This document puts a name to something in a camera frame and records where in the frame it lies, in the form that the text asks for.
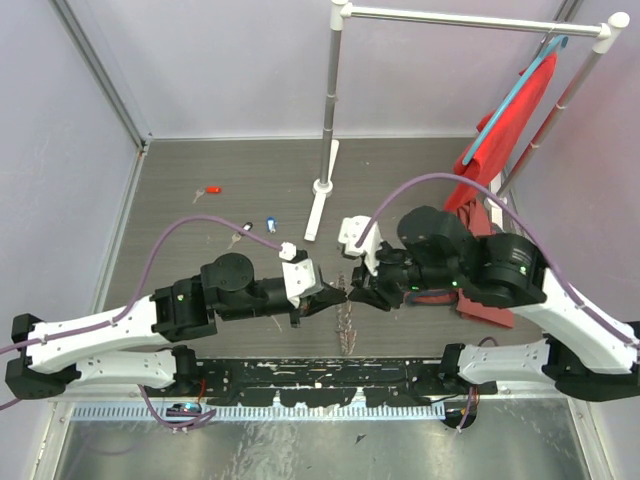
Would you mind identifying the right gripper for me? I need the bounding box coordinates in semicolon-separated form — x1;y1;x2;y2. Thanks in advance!
347;237;462;311

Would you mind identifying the metal disc keyring organizer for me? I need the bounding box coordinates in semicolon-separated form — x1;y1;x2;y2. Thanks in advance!
335;299;357;357

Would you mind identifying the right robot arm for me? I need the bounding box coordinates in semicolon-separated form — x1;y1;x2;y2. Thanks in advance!
338;206;639;402

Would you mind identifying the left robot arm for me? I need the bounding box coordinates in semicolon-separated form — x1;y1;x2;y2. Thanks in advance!
5;252;346;400

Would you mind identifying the blue key tag with key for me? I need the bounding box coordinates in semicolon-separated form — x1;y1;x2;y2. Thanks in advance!
266;217;277;234

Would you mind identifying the key with black tag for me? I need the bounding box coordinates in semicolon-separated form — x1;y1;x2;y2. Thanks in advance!
227;222;253;250

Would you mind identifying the key with small red tag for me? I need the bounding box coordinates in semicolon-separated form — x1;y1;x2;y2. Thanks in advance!
192;186;222;204

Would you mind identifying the red cloth on hanger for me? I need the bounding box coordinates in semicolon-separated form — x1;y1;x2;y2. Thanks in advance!
442;52;559;215

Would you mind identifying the blue clothes hanger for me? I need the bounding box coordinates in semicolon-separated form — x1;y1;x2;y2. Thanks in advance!
462;35;569;166

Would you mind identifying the white clothes rack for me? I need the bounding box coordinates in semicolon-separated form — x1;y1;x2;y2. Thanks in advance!
303;1;631;242

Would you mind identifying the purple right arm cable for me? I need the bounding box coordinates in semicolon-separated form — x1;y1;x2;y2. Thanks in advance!
357;172;640;431

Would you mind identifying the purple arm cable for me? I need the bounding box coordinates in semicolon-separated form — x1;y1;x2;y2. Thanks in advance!
0;214;284;455
357;172;640;431

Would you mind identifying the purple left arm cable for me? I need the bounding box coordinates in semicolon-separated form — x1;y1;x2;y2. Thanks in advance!
0;214;284;455

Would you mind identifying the white slotted cable duct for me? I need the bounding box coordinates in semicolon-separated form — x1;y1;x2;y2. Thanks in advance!
70;401;445;422

